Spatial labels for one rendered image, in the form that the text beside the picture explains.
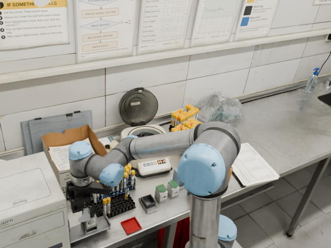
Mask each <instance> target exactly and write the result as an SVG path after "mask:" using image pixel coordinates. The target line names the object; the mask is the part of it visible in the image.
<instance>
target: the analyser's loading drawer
mask: <svg viewBox="0 0 331 248"><path fill-rule="evenodd" d="M69 229H70V243H73V242H76V241H78V240H81V239H83V238H86V237H88V236H91V235H93V234H96V233H99V232H101V231H104V230H106V229H109V230H111V222H110V221H109V219H108V217H107V215H106V213H105V212H103V216H101V217H98V218H96V226H95V227H92V228H90V229H86V227H85V225H84V223H83V222H81V224H79V225H76V226H74V227H71V228H69Z"/></svg>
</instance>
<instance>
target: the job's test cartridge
mask: <svg viewBox="0 0 331 248"><path fill-rule="evenodd" d="M83 223H84V225H85V227H86V229H90V228H92V227H95V226H96V215H95V216H94V219H93V222H92V223H91V224H89V221H85V222H83Z"/></svg>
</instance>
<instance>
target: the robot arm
mask: <svg viewBox="0 0 331 248"><path fill-rule="evenodd" d="M240 148H241V141H240V137H239V135H238V133H237V131H236V130H235V129H234V128H233V127H232V126H231V125H229V124H227V123H224V122H207V123H201V124H197V125H196V126H195V127H194V128H191V129H186V130H180V131H174V132H168V133H162V134H157V135H151V136H145V137H139V138H138V137H137V136H134V135H129V136H127V137H126V138H124V139H122V140H121V142H120V143H119V144H117V145H116V146H115V147H114V148H113V149H112V150H111V151H109V152H108V153H107V154H106V155H105V156H104V157H102V156H100V155H98V154H95V153H93V152H92V147H91V145H90V144H89V143H88V142H85V141H77V142H74V143H73V144H71V145H70V147H69V155H68V158H69V166H70V179H71V181H68V182H66V188H67V190H66V200H67V201H68V200H69V201H70V203H71V209H72V213H76V212H80V211H83V215H82V216H81V217H80V218H79V219H78V221H79V222H85V221H89V224H91V223H92V222H93V219H94V216H95V207H94V197H93V195H92V194H108V195H109V193H110V192H111V190H112V189H111V187H110V186H117V185H118V184H119V183H120V182H121V180H122V178H123V176H124V173H125V170H124V167H125V166H126V165H127V164H128V163H130V162H131V161H132V160H139V159H148V158H156V157H164V156H173V155H182V157H181V159H180V161H179V163H178V169H177V172H178V177H179V180H180V182H181V183H183V186H184V188H185V189H186V190H187V191H188V192H189V193H190V235H189V241H188V242H187V243H186V245H185V248H232V247H233V243H234V240H235V238H236V234H237V228H236V225H235V224H234V222H233V221H232V220H231V219H229V218H228V217H226V216H223V215H221V214H220V209H221V197H222V195H224V194H225V193H226V191H227V189H228V184H229V173H230V168H231V166H232V164H233V163H234V161H235V159H236V158H237V156H238V154H239V152H240ZM93 178H94V179H96V180H98V181H100V182H94V181H92V179H93ZM67 196H68V197H69V198H68V197H67Z"/></svg>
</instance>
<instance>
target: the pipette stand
mask: <svg viewBox="0 0 331 248"><path fill-rule="evenodd" d="M177 169H178V168H175V169H174V173H173V179H172V180H171V181H173V180H176V182H177V183H178V184H179V187H180V189H179V190H182V189H184V186H183V183H181V182H180V180H179V177H178V172H177Z"/></svg>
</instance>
